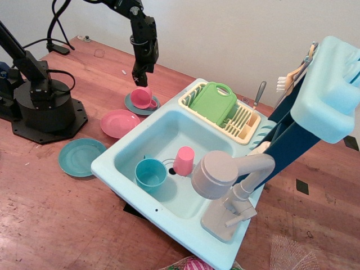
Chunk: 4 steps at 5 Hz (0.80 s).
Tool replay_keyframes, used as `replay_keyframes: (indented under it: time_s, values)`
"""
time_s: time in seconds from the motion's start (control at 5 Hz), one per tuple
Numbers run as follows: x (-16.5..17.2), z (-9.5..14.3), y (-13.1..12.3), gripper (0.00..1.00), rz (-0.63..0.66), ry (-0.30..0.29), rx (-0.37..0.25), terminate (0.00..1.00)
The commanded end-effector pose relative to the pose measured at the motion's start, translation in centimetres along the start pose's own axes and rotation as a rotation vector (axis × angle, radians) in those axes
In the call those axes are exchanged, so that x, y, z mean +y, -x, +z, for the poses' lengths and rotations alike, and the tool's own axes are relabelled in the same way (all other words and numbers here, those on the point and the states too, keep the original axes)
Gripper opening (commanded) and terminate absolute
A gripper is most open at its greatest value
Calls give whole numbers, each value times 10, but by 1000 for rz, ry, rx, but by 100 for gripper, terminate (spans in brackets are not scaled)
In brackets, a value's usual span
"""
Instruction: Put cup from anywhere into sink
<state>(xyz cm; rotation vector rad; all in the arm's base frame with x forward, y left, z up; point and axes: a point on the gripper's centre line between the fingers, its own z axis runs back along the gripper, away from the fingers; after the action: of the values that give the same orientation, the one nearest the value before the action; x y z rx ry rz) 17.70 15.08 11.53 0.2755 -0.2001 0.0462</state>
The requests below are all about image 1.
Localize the green cutting board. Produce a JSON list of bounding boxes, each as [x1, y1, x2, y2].
[[189, 82, 237, 125]]

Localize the pink cup with handle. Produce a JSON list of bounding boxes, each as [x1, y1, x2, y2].
[[130, 87, 158, 110]]

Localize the light blue toy sink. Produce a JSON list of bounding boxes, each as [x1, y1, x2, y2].
[[91, 96, 275, 269]]

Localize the grey toy faucet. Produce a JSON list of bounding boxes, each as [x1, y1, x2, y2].
[[191, 141, 276, 242]]

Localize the small teal saucer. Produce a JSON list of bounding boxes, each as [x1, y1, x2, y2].
[[124, 93, 161, 116]]

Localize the pink tumbler cup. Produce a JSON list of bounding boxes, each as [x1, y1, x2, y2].
[[173, 146, 195, 176]]

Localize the light blue top shelf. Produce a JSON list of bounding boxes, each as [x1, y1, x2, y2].
[[290, 36, 359, 143]]

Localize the teal plate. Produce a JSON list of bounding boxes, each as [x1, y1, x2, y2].
[[58, 138, 106, 177]]

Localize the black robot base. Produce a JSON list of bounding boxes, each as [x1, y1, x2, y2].
[[1, 25, 88, 145]]

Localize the grey handled utensil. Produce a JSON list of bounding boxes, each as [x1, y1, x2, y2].
[[253, 81, 267, 110]]

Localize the pink plate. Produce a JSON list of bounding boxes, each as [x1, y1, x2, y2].
[[100, 109, 141, 139]]

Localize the yellow dish rack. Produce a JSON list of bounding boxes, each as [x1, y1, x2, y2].
[[178, 82, 261, 145]]

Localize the white bristle dish brush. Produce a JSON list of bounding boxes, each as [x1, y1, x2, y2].
[[276, 71, 296, 92]]

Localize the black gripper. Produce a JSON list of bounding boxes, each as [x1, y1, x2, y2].
[[130, 36, 159, 87]]

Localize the black cables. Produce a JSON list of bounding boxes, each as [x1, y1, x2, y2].
[[21, 0, 76, 56]]

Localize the teal cup in sink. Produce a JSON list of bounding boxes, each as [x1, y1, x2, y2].
[[135, 155, 168, 193]]

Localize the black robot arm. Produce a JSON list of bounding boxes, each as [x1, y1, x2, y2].
[[90, 0, 159, 87]]

